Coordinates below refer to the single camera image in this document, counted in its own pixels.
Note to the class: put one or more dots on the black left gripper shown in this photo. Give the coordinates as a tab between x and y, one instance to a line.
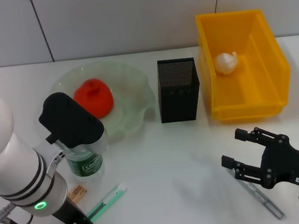
69	213

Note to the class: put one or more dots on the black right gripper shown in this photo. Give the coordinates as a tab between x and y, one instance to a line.
290	162

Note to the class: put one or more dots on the tan eraser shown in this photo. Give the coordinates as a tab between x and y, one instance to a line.
77	193

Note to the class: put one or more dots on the green utility knife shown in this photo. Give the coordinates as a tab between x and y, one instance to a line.
110	198

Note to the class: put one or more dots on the silver grey pen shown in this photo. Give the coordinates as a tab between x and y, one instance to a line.
264	201

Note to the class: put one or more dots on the clear green-label water bottle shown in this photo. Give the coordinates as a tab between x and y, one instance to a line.
87	166

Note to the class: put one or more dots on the white paper ball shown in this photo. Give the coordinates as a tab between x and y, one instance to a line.
226	63

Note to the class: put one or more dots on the red tomato-shaped object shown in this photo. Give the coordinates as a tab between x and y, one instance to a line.
97	98

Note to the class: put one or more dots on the black mesh pen holder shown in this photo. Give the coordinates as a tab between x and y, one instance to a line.
177	73

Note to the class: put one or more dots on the translucent wavy fruit plate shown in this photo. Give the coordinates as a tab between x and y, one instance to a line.
132	92

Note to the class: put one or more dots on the yellow plastic bin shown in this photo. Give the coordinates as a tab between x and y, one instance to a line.
265	54

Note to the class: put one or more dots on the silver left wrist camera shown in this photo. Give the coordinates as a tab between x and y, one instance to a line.
69	119

